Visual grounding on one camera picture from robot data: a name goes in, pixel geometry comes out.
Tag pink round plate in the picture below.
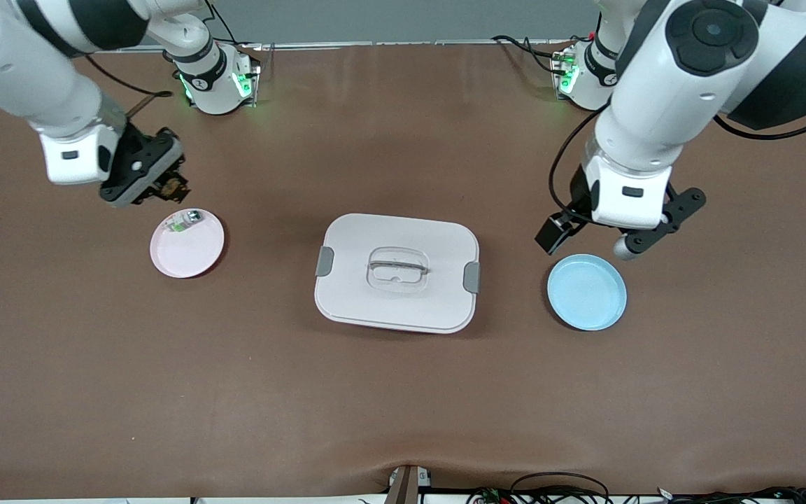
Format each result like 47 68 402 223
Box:
150 208 226 279

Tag light blue round plate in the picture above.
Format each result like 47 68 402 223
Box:
546 253 628 332

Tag white lidded box grey latches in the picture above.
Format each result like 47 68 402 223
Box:
313 213 481 335

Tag green push-button switch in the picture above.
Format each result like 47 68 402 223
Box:
169 209 206 234

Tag black right arm wrist cable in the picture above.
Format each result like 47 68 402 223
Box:
83 55 174 120

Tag black right arm base cable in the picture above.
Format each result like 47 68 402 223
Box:
204 0 244 47

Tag black arm base cable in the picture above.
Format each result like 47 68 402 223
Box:
204 0 244 47
491 34 590 75

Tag black left arm base cable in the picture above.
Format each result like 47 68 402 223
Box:
491 34 590 75

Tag black looped cable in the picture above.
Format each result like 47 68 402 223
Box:
510 472 611 504

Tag brown camera mount post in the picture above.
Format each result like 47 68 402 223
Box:
384 465 433 504

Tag black cable bundle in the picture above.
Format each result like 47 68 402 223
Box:
655 485 806 504

